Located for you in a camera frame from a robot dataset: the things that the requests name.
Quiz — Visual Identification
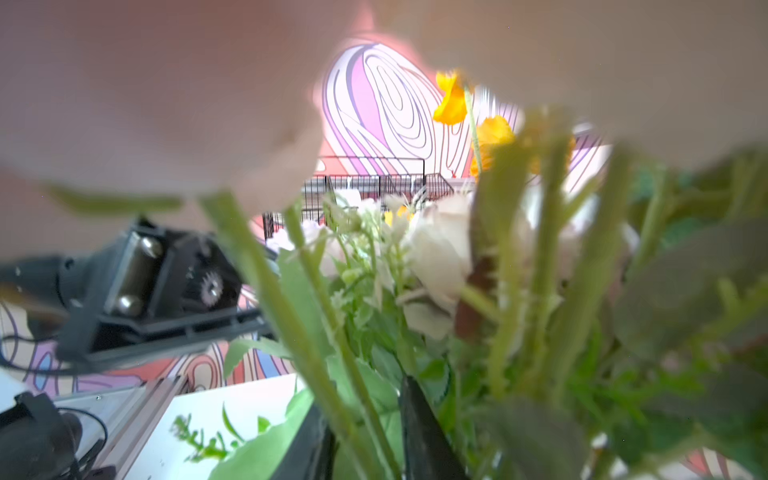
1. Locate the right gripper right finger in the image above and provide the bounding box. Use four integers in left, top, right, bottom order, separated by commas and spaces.
399, 375, 468, 480

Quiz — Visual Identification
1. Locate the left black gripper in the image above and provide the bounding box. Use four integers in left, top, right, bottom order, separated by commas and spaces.
55, 219, 275, 369

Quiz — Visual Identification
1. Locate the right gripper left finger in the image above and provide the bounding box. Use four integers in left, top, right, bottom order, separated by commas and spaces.
271, 404, 336, 480

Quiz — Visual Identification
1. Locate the white purple mixed bouquet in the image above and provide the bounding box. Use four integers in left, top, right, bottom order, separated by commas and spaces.
301, 190, 482, 397

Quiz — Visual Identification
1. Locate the orange poppy flower stem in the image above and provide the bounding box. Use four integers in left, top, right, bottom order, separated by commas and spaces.
432, 70, 525, 179

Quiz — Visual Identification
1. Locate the peach rose flower stem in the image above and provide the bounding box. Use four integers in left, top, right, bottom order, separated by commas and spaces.
400, 107, 633, 415

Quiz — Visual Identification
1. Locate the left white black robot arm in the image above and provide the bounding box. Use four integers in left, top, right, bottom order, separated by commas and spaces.
1, 218, 275, 479

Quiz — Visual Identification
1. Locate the pink rose flower stem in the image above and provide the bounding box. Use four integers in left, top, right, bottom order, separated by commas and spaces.
0, 0, 403, 480

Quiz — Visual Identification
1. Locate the teal white bouquet right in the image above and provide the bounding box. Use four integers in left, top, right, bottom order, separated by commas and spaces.
478, 149, 767, 479

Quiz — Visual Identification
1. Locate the black wire basket left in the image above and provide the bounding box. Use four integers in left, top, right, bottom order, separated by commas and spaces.
300, 155, 474, 224

